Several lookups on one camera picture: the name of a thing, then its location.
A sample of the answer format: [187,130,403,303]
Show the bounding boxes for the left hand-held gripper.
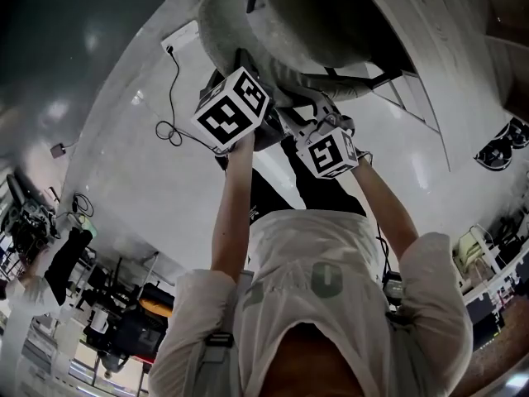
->
[190,47,286,152]

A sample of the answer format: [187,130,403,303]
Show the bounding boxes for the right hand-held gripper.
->
[288,92,360,180]

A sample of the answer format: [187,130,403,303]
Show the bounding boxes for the grey fabric sack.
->
[197,0,405,103]

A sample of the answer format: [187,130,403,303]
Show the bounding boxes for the person's left forearm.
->
[209,132,256,285]

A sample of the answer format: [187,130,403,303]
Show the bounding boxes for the person's right forearm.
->
[350,155,418,272]

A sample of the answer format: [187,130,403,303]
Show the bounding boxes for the wooden shelf desk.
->
[350,0,529,173]

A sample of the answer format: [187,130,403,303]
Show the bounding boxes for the white floor socket plate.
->
[160,19,203,56]

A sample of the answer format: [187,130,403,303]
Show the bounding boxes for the person's black trousers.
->
[247,136,368,222]

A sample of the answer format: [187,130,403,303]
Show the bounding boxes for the person's white shirt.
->
[147,211,475,397]

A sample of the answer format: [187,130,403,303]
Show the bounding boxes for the black and white shoes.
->
[472,117,529,173]

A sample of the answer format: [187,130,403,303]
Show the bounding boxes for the black waist device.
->
[382,270,405,306]

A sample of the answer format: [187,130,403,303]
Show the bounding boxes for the white metal rack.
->
[452,221,529,301]

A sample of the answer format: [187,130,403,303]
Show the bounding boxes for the orange padded object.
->
[137,294,175,318]

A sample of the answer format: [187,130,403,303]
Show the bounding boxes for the pile of black white devices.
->
[0,171,61,264]

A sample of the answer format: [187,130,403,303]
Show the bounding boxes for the black equipment case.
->
[84,283,174,361]

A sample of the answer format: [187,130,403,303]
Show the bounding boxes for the long black cable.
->
[155,46,222,155]

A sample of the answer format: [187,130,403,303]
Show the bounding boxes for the black cable coil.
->
[72,192,96,219]

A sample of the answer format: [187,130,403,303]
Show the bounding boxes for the black strap buckle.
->
[204,331,235,349]

